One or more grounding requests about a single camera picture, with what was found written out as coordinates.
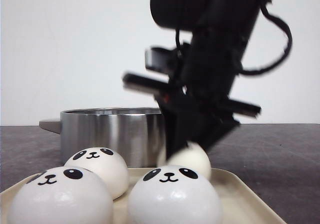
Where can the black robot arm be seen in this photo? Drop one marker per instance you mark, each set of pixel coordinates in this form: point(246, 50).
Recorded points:
point(186, 15)

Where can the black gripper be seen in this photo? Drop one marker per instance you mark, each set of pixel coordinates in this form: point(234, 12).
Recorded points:
point(202, 83)

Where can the panda bun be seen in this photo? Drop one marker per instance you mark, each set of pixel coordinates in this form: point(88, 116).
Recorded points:
point(107, 164)
point(174, 194)
point(192, 157)
point(62, 195)

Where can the stainless steel steamer pot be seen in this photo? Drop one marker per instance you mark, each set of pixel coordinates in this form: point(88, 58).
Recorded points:
point(136, 133)

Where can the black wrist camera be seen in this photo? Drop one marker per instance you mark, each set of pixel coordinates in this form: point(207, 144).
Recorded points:
point(165, 61)

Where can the cream plastic tray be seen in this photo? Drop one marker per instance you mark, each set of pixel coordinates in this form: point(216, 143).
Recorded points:
point(240, 204)

